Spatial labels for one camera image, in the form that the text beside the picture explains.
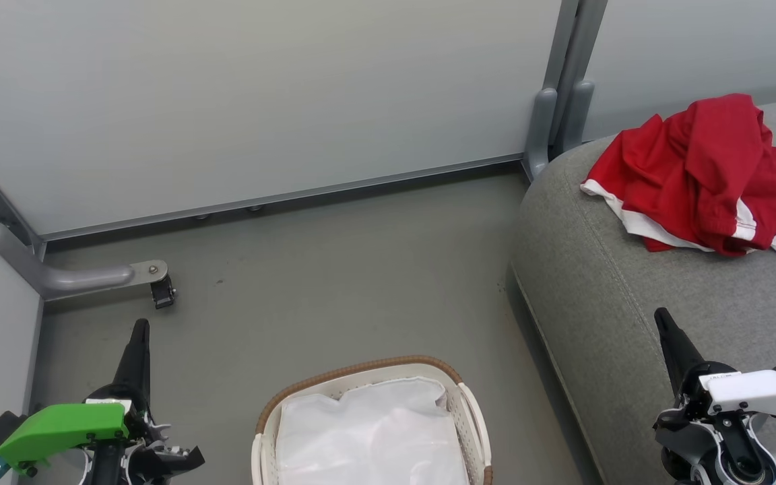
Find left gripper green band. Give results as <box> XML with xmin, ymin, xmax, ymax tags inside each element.
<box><xmin>0</xmin><ymin>319</ymin><xmax>160</xmax><ymax>474</ymax></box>

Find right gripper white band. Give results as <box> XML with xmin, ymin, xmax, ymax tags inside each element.
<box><xmin>654</xmin><ymin>307</ymin><xmax>776</xmax><ymax>420</ymax></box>

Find red white-trimmed sports garment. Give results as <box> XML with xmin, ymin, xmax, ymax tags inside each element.
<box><xmin>580</xmin><ymin>93</ymin><xmax>776</xmax><ymax>262</ymax></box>

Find white laundry basket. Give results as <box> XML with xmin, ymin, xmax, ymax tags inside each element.
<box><xmin>251</xmin><ymin>355</ymin><xmax>494</xmax><ymax>485</ymax></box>

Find white cloth in basket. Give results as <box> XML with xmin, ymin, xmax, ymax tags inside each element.
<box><xmin>275</xmin><ymin>377</ymin><xmax>470</xmax><ymax>485</ymax></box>

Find grey fabric sofa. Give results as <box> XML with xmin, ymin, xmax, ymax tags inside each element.
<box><xmin>509</xmin><ymin>94</ymin><xmax>776</xmax><ymax>485</ymax></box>

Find black caster wheel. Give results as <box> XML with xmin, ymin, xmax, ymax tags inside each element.
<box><xmin>150</xmin><ymin>275</ymin><xmax>177</xmax><ymax>310</ymax></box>

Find grey partition foot bar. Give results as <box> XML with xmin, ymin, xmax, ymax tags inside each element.
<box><xmin>0</xmin><ymin>222</ymin><xmax>169</xmax><ymax>302</ymax></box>

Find grey partition bottom rail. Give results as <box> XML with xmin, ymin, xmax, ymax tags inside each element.
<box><xmin>39</xmin><ymin>154</ymin><xmax>525</xmax><ymax>242</ymax></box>

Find grey partition corner post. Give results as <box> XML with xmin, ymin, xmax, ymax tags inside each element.
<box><xmin>523</xmin><ymin>0</ymin><xmax>610</xmax><ymax>181</ymax></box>

